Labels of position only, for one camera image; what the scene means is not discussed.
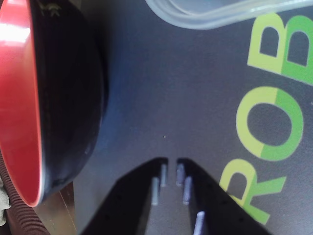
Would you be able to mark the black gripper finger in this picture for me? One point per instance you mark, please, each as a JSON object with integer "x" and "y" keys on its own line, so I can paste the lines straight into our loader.
{"x": 215, "y": 215}
{"x": 127, "y": 203}

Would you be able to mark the clear square plastic container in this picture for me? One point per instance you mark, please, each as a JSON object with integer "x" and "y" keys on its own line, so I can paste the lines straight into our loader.
{"x": 185, "y": 23}

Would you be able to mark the red bowl black outside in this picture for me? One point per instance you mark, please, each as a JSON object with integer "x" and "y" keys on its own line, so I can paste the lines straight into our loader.
{"x": 68, "y": 85}

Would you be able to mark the reddish striped fabric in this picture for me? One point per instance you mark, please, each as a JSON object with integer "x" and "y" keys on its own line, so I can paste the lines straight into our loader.
{"x": 22, "y": 215}

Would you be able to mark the pale cloth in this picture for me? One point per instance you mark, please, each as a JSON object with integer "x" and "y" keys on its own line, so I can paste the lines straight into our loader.
{"x": 3, "y": 208}

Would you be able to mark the grey WOWROBO printed mat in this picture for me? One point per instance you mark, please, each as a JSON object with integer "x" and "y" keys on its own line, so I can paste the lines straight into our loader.
{"x": 171, "y": 85}

